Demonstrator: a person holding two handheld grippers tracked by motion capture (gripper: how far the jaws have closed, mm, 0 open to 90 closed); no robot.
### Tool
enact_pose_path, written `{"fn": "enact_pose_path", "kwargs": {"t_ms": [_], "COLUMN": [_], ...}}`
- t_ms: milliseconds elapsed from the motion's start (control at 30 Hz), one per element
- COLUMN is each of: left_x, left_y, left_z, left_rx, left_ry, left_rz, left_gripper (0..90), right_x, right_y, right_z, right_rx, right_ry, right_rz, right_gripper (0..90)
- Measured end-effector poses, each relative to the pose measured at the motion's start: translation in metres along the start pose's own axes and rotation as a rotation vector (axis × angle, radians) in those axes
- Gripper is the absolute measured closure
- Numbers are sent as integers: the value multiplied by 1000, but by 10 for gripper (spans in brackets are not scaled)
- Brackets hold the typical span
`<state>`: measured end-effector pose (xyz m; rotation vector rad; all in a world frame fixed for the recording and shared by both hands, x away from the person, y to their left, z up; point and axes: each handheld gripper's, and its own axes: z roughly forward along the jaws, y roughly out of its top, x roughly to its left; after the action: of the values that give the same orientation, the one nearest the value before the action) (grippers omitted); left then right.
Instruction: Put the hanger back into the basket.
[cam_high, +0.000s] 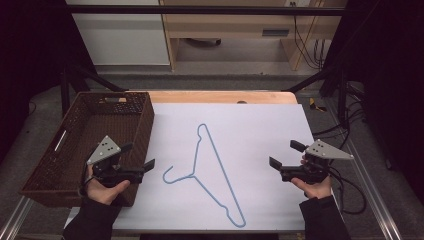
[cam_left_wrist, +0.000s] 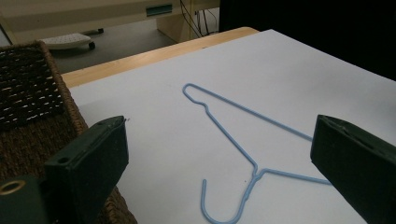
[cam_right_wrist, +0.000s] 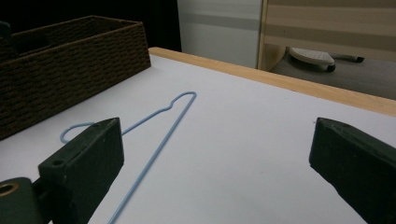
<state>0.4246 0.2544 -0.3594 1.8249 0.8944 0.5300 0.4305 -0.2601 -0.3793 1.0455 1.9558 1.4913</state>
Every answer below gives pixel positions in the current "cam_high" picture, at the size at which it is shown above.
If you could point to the person's left hand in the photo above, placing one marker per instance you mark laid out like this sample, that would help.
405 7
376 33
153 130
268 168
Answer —
103 193

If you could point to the white cabinet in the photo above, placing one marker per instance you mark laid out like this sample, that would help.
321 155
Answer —
120 36

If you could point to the black metal stand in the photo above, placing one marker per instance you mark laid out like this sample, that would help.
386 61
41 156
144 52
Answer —
65 93
341 96

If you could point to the black curtain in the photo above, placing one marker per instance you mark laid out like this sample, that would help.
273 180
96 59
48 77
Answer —
390 66
30 50

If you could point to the brown woven basket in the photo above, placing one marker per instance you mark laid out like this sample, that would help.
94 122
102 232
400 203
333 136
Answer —
93 126

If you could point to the yellow black tool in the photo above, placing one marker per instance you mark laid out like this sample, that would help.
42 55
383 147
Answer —
315 106

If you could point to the aluminium rail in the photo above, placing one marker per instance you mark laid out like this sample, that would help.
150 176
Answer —
13 220
373 193

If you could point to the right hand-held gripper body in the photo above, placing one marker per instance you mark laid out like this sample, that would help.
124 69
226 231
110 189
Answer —
320 150

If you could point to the person's right hand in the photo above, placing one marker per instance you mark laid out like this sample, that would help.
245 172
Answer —
316 190

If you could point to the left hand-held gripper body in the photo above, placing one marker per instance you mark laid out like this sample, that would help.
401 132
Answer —
104 150

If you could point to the black metal crossbar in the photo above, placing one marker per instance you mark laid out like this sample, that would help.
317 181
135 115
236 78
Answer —
200 10

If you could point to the white paper sheet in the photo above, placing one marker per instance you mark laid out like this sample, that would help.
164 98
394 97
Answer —
253 133

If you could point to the light wooden desk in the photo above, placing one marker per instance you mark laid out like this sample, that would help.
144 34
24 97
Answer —
226 25

